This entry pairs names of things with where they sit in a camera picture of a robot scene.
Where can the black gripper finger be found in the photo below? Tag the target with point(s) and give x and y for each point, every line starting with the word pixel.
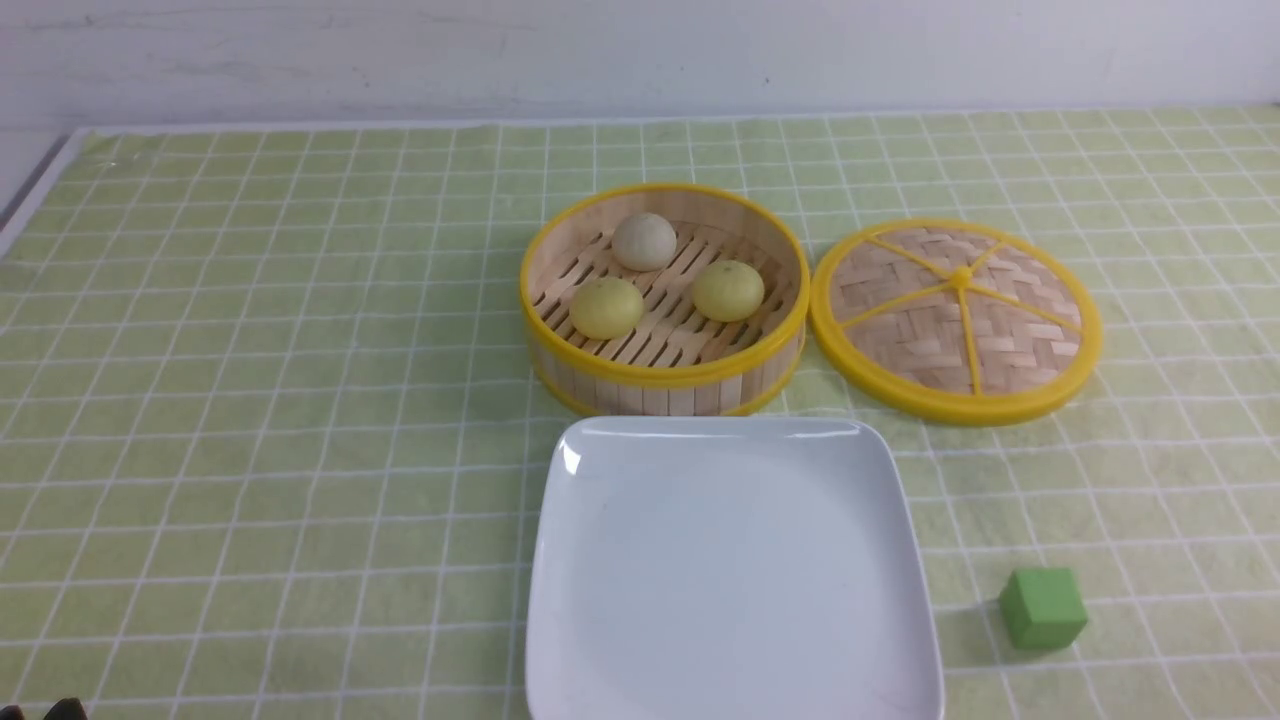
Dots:
pixel 66 710

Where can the bamboo steamer basket yellow rim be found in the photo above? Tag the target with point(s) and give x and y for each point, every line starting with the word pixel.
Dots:
pixel 674 362

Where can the yellow steamed bun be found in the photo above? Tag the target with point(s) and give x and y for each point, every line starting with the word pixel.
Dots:
pixel 728 291
pixel 606 308

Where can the green checkered tablecloth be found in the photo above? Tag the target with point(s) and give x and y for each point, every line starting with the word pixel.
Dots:
pixel 272 446

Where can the green cube block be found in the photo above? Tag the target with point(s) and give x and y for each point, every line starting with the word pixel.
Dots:
pixel 1042 609

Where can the white steamed bun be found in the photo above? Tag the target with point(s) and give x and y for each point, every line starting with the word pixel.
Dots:
pixel 644 242

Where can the white square plate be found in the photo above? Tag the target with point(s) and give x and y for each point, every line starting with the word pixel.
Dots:
pixel 728 568

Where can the woven bamboo steamer lid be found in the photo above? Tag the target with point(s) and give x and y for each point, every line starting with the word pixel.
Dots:
pixel 955 322

